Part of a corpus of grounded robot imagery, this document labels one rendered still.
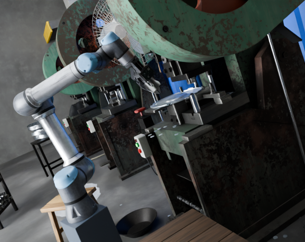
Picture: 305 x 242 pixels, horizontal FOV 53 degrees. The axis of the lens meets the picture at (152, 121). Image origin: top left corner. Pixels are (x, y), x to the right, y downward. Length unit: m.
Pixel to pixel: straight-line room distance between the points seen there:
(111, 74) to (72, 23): 0.56
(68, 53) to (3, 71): 5.36
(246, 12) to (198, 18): 0.23
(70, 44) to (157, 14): 1.81
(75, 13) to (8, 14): 5.51
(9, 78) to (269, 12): 7.20
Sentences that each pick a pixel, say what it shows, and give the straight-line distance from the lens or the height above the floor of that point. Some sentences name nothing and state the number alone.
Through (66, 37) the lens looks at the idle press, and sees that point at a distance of 2.88.
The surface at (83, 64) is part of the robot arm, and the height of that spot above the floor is 1.09.
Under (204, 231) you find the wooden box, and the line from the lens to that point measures 1.25.
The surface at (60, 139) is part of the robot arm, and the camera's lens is 1.58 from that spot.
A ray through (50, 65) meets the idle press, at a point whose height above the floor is 1.45.
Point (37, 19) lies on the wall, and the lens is 8.36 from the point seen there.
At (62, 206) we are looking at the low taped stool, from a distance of 2.20.
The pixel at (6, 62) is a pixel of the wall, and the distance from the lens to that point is 8.16.
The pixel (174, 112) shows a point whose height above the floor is 0.72.
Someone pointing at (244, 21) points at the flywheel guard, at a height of 1.03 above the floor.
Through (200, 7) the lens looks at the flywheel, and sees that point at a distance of 1.32.
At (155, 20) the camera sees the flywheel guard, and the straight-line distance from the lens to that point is 1.13.
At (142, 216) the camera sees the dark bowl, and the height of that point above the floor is 0.03.
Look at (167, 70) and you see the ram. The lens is 1.62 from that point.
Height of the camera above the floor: 1.02
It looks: 11 degrees down
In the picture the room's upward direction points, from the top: 21 degrees counter-clockwise
